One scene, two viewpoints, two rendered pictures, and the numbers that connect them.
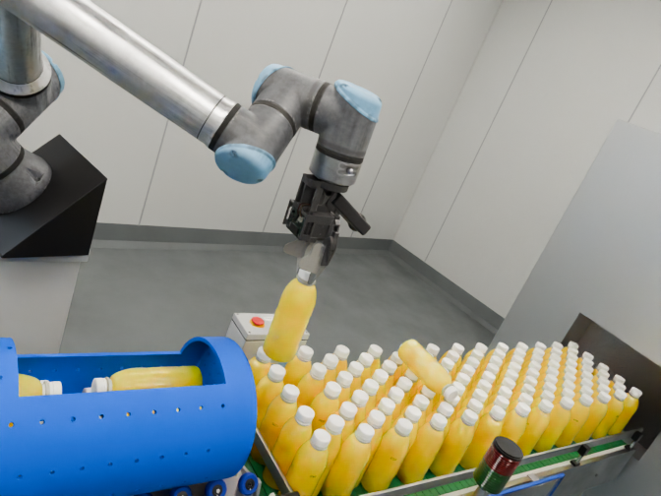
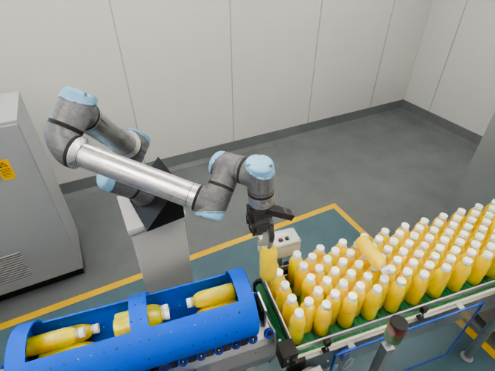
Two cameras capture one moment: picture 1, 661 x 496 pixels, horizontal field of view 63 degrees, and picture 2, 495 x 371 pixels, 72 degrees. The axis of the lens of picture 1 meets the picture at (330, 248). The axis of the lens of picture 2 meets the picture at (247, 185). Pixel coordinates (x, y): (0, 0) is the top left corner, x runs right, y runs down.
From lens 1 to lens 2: 0.60 m
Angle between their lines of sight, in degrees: 26
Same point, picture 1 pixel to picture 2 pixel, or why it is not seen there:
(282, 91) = (219, 172)
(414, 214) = (416, 78)
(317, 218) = (258, 225)
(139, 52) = (147, 180)
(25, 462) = (158, 351)
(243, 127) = (202, 202)
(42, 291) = (171, 234)
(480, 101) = not seen: outside the picture
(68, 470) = (176, 350)
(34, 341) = (177, 253)
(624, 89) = not seen: outside the picture
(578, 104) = not seen: outside the picture
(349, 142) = (259, 192)
